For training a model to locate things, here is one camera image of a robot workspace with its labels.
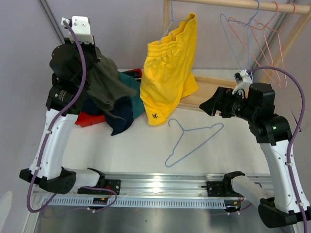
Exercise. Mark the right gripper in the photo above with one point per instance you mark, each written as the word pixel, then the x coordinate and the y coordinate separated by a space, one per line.
pixel 224 95

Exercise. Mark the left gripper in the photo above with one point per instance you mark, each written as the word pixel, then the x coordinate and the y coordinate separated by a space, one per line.
pixel 92 46

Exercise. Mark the olive green shorts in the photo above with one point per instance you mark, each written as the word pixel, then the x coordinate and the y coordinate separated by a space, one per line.
pixel 105 87

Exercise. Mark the blue hanger of olive shorts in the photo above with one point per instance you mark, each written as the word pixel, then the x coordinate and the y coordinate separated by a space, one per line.
pixel 190 140

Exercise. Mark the dark grey shorts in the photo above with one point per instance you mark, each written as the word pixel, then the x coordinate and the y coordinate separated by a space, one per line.
pixel 135 73

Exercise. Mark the navy blue shorts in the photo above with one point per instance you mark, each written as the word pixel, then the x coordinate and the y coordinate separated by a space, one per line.
pixel 120 118

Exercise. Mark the teal green shorts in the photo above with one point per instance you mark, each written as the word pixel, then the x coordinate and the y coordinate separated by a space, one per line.
pixel 132 83

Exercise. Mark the blue hanger of navy shorts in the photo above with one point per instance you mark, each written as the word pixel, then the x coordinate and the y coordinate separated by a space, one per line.
pixel 246 25

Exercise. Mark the pink hanger of teal shorts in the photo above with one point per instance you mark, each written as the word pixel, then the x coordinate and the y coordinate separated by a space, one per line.
pixel 274 77

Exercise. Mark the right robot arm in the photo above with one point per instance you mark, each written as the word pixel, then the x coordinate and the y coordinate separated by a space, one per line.
pixel 287 205

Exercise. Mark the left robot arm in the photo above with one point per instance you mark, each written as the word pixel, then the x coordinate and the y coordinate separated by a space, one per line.
pixel 65 100

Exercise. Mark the yellow shorts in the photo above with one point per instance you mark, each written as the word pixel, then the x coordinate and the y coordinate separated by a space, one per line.
pixel 167 71

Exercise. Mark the blue hanger of yellow shorts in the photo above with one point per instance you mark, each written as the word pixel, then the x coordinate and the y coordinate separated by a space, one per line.
pixel 168 18

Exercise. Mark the wooden clothes rack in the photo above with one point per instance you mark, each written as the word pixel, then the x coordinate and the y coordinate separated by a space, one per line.
pixel 209 85

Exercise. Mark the red plastic bin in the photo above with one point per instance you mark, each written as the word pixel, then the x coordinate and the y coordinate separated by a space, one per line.
pixel 85 120

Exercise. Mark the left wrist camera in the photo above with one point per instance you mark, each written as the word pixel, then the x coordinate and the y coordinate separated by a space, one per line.
pixel 81 27

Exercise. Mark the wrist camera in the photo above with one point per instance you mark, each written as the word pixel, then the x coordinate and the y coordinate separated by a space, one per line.
pixel 243 81
pixel 81 27

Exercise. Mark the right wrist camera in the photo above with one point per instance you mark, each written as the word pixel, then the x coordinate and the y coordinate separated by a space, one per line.
pixel 243 81

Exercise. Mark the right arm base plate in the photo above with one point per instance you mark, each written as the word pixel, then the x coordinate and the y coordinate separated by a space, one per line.
pixel 217 189

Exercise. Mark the aluminium rail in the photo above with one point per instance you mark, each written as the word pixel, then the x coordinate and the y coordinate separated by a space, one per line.
pixel 156 186

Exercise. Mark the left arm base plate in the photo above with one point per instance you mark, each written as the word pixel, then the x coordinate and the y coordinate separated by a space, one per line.
pixel 101 188

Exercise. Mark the slotted cable duct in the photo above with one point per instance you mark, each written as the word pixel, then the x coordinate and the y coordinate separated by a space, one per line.
pixel 139 202

